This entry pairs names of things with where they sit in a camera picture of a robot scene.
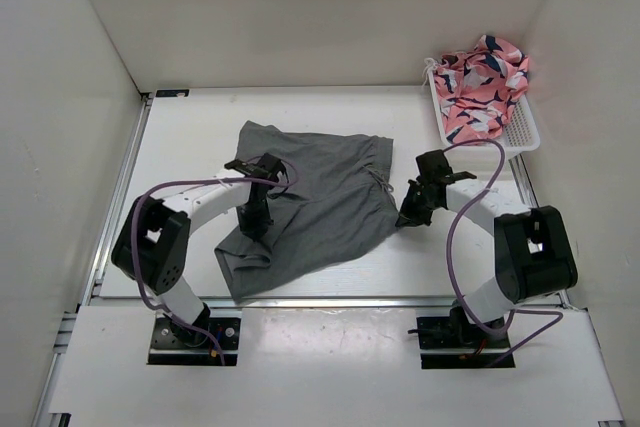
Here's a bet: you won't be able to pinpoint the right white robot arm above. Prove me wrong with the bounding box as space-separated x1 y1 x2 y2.
396 172 578 347

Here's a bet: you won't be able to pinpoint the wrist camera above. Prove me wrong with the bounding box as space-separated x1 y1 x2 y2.
253 153 288 184
416 149 453 185

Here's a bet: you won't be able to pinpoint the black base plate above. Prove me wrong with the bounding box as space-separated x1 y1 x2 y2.
147 317 241 367
407 316 511 370

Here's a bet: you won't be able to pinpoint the white plastic basket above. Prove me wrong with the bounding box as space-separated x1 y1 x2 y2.
421 58 540 161

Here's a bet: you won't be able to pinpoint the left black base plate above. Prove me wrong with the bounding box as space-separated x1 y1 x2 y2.
147 317 241 367

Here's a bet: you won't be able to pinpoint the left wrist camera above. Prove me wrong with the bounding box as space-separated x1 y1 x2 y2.
253 153 288 184

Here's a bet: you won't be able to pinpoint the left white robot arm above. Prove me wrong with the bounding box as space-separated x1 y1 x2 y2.
110 153 291 347

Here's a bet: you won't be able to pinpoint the grey shorts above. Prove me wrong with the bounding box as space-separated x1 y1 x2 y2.
214 121 398 301

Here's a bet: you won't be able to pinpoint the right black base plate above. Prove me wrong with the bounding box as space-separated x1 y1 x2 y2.
407 316 511 370

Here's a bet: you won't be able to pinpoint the black corner label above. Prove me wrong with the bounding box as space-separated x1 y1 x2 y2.
155 89 190 98

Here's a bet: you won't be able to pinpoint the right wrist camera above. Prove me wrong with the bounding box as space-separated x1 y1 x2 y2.
416 149 453 185

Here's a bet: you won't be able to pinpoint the pink patterned shorts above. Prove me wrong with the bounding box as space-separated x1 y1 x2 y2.
426 34 529 144

